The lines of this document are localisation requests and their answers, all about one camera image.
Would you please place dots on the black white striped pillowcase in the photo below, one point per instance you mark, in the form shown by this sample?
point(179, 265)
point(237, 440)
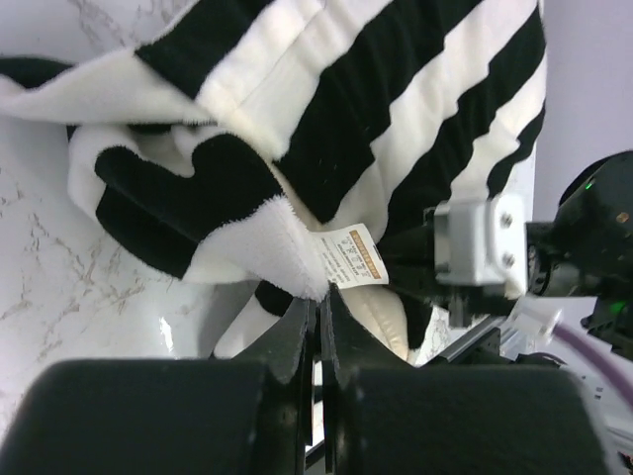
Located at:
point(217, 151)

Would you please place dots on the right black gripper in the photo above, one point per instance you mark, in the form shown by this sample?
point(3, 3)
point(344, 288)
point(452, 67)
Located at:
point(409, 258)

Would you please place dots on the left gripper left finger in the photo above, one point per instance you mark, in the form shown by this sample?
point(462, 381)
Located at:
point(251, 414)

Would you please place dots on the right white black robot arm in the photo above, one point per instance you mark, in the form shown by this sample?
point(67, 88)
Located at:
point(586, 251)

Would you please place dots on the cream pillow with bear print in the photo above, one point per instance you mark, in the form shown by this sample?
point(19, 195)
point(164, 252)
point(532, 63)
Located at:
point(380, 311)

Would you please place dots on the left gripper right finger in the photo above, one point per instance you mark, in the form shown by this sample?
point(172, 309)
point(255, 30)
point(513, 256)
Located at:
point(385, 416)

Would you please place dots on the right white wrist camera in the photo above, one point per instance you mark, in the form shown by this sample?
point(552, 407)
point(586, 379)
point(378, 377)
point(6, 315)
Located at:
point(479, 243)

